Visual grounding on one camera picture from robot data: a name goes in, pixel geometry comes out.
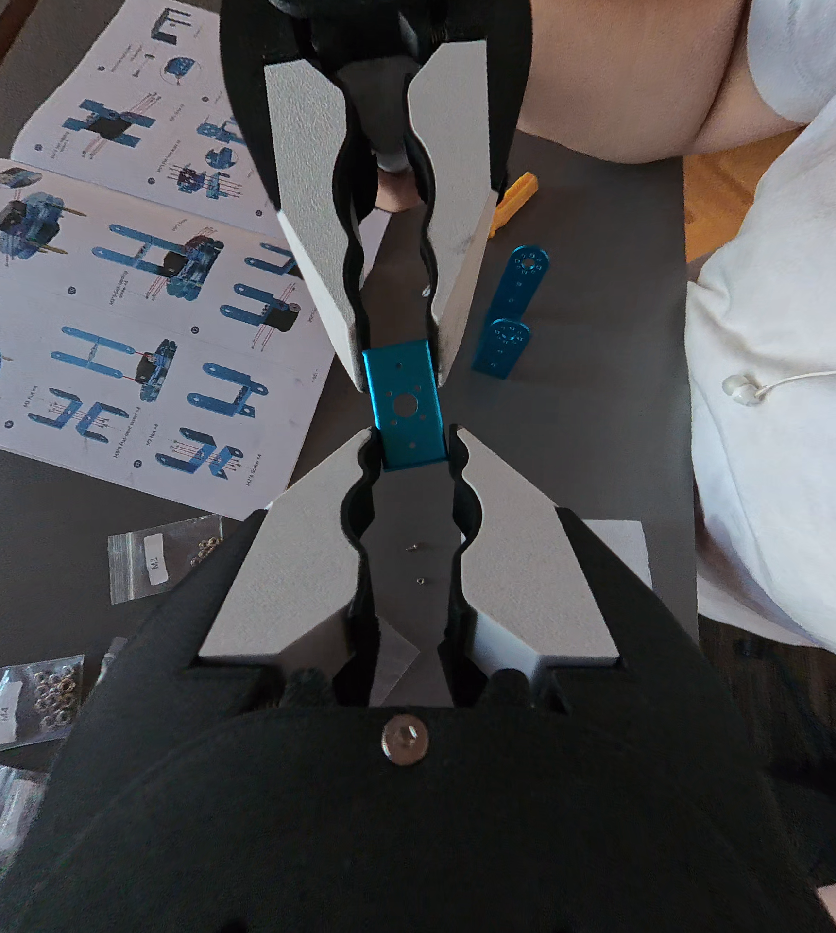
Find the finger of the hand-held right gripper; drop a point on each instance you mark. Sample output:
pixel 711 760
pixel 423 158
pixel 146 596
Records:
pixel 308 182
pixel 461 182

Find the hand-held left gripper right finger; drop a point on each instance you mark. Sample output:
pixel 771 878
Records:
pixel 534 583

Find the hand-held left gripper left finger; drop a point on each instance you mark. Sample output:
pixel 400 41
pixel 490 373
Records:
pixel 279 583

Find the long blue U bracket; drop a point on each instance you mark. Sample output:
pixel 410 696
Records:
pixel 490 361

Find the small blue servo bracket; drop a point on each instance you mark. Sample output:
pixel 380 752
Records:
pixel 432 430

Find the person's right forearm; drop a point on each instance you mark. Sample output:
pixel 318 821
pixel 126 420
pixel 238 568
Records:
pixel 607 73

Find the dark grey desk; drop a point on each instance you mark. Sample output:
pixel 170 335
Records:
pixel 571 437

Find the person's right hand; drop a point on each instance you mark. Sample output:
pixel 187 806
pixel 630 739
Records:
pixel 396 191

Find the group of clear hardware bags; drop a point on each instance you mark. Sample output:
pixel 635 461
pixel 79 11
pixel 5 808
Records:
pixel 155 561

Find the open instruction manual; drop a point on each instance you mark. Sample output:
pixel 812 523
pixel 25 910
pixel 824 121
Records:
pixel 97 306

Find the white shirt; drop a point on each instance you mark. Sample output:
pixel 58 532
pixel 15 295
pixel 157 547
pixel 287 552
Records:
pixel 789 510

